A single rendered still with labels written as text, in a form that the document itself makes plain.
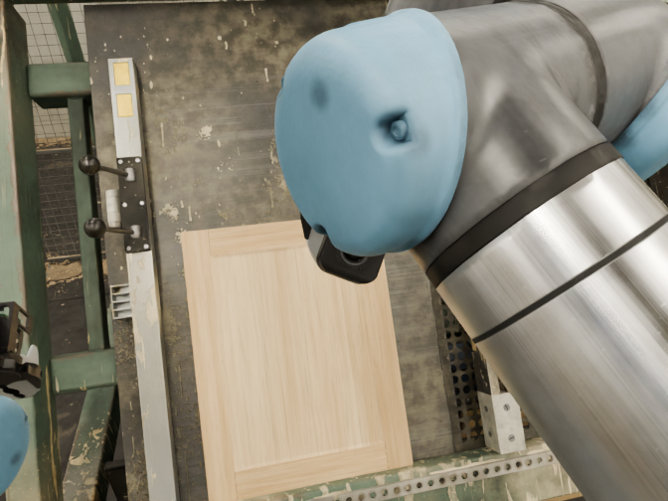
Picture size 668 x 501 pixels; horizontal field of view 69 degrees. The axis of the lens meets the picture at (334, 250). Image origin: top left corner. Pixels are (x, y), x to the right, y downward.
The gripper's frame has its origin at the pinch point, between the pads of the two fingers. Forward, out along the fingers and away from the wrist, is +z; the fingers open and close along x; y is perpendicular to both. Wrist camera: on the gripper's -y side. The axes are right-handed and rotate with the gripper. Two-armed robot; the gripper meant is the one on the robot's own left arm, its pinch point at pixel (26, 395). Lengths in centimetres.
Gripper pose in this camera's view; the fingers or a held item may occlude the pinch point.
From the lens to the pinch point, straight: 78.9
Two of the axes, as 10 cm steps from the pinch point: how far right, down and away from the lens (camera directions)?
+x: -9.8, 1.1, -1.8
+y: -1.8, -8.7, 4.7
